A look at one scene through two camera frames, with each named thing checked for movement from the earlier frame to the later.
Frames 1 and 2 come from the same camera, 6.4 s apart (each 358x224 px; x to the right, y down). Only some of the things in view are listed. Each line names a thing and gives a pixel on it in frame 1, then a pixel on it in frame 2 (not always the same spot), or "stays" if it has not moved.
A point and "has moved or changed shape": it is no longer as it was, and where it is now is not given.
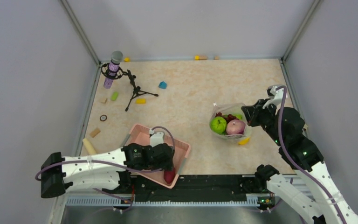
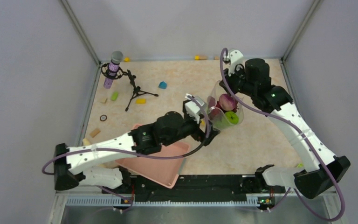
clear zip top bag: x=230 y=120 has moved or changed shape
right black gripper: x=251 y=112 to x=230 y=78
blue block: x=162 y=85 stays
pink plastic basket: x=140 y=135 stays
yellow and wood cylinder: x=197 y=57 stays
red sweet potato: x=169 y=175 to x=214 y=112
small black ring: x=103 y=117 stays
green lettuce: x=239 y=116 to x=220 y=122
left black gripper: x=166 y=164 to x=199 y=135
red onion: x=234 y=127 to x=227 y=103
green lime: x=218 y=124 to x=232 y=116
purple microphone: x=116 y=58 stays
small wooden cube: x=104 y=100 stays
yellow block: x=140 y=101 stays
